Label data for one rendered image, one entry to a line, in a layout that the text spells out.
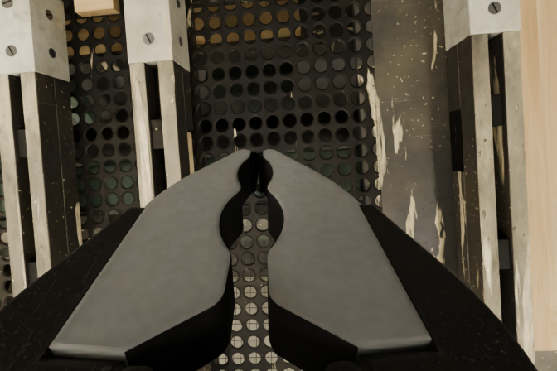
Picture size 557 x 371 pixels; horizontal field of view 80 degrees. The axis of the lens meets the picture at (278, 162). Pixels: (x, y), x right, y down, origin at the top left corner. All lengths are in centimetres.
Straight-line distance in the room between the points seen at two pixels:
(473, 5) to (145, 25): 42
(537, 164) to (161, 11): 55
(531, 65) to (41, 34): 68
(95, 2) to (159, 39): 15
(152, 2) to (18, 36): 19
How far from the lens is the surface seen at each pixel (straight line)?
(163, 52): 49
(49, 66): 60
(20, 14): 60
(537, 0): 63
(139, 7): 52
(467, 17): 51
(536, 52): 61
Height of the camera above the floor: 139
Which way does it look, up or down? 34 degrees down
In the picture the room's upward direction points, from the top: 179 degrees clockwise
